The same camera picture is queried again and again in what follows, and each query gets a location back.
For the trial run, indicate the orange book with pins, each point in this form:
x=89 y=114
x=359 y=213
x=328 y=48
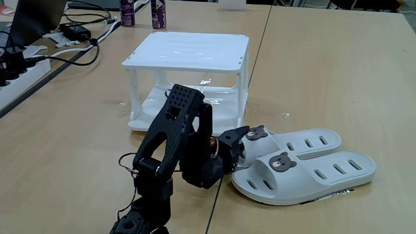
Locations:
x=6 y=10

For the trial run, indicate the white bear slipper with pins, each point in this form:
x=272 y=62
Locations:
x=260 y=149
x=292 y=188

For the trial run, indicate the large black plug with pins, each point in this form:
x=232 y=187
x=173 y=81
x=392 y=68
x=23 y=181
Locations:
x=16 y=61

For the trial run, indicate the clear tape scrap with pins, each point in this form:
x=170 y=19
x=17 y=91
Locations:
x=285 y=115

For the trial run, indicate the thin shiny tape strip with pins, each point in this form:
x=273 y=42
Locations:
x=341 y=192

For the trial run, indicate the white two-tier plastic box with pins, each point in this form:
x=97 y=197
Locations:
x=188 y=52

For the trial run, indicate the white power strip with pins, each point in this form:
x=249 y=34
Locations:
x=29 y=76

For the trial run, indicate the white plastic printed part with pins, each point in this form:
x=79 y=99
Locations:
x=61 y=39

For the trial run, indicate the white card stand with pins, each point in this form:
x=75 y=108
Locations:
x=231 y=5

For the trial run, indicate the dark open laptop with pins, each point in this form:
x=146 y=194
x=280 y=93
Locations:
x=35 y=19

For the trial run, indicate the white flat piece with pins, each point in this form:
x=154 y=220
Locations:
x=34 y=51

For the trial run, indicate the dark flat device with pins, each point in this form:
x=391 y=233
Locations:
x=94 y=4

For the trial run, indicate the black power adapter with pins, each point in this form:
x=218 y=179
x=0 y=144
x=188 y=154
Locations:
x=74 y=31

